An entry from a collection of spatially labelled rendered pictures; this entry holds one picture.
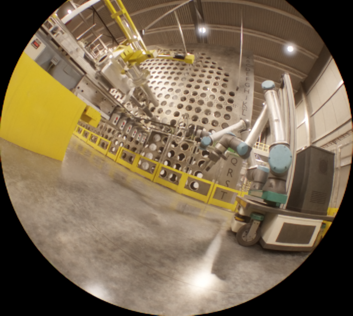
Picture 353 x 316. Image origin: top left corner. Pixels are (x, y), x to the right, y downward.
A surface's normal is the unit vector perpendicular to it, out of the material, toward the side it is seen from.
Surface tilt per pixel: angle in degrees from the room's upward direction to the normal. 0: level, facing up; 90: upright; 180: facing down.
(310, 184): 90
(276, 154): 95
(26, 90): 90
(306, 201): 90
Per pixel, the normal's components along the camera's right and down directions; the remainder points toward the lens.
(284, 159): -0.69, -0.34
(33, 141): 0.90, 0.27
